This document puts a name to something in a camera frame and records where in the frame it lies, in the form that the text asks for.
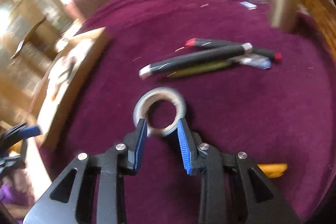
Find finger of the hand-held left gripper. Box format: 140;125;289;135
0;124;43;147

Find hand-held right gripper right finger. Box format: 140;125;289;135
177;118;300;224

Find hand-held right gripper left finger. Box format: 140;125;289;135
24;118;148;224

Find black tape roll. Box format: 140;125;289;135
133;87;188;138

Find yellow mechanical pencil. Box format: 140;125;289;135
167;59;237;79

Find purple clothing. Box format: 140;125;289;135
0;173;36;215

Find cardboard box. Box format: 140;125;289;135
36;27;111;149

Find black marker beige cap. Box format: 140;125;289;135
139;42;253;81

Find yellow object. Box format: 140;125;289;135
257;162;288;179

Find wooden cabinet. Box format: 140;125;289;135
0;0;67;123

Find black marker red caps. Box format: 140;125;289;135
184;37;283;62

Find small blue lighter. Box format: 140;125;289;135
240;0;257;10

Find wooden counter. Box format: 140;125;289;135
301;0;336;56

